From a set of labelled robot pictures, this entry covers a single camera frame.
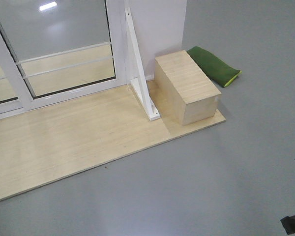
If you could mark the light wooden floor board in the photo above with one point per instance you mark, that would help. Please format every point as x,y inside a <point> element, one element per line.
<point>48,144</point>

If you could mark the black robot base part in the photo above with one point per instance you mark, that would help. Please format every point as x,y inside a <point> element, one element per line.
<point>288,223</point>

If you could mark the white framed sliding glass door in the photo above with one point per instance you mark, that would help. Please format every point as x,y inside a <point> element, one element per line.
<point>65,49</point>

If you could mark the light wooden box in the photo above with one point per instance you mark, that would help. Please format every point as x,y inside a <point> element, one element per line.
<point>191,94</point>

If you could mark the white wall panel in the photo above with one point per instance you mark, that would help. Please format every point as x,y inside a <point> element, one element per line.
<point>159,26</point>

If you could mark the green sandbag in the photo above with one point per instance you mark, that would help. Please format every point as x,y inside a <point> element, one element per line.
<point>216,69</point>

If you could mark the fixed white framed glass panel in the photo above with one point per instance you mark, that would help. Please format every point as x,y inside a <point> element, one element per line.
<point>13,98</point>

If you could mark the white triangular support brace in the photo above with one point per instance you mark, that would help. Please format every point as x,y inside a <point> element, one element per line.
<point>136,71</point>

